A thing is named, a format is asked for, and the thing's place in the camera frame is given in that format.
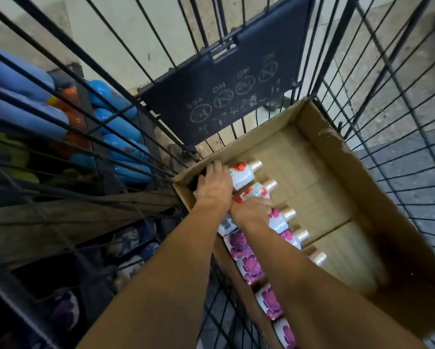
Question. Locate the person's right forearm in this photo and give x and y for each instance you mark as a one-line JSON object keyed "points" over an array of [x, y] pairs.
{"points": [[312, 287]]}

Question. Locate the brown cardboard box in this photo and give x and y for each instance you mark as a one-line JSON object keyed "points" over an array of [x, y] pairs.
{"points": [[348, 178]]}

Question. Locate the person's right hand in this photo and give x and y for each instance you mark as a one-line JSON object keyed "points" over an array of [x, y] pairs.
{"points": [[252, 214]]}

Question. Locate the blue plastic bottle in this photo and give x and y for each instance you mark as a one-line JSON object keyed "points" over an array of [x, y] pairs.
{"points": [[108, 95], [132, 173], [82, 161], [118, 125], [127, 148]]}

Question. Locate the person's left fingers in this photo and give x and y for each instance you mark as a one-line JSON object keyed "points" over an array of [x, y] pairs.
{"points": [[217, 168]]}

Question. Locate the dark blue cart seat flap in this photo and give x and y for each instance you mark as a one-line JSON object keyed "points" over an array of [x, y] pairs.
{"points": [[239, 61]]}

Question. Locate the row of floral bottles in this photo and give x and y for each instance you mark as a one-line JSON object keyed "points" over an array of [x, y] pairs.
{"points": [[239, 247]]}

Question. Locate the red flower white bottle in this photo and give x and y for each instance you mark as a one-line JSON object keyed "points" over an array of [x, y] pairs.
{"points": [[256, 191], [243, 173]]}

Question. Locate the white purple floral pouch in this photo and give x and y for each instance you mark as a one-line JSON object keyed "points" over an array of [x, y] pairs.
{"points": [[135, 267], [130, 236], [63, 312]]}

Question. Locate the orange bottle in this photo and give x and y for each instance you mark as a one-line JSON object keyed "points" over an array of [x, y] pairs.
{"points": [[71, 145], [76, 121], [65, 99]]}

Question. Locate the person's right fingers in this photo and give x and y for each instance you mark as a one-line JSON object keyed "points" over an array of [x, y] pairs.
{"points": [[266, 208]]}

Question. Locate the yellow green package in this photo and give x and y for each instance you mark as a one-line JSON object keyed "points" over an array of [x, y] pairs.
{"points": [[6, 156]]}

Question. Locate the large blue bottle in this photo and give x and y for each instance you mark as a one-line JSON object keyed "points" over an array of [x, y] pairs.
{"points": [[21, 116], [13, 74]]}

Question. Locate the person's left hand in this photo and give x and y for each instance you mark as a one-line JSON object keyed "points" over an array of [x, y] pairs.
{"points": [[213, 188]]}

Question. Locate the person's left forearm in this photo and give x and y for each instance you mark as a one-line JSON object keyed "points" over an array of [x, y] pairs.
{"points": [[166, 287]]}

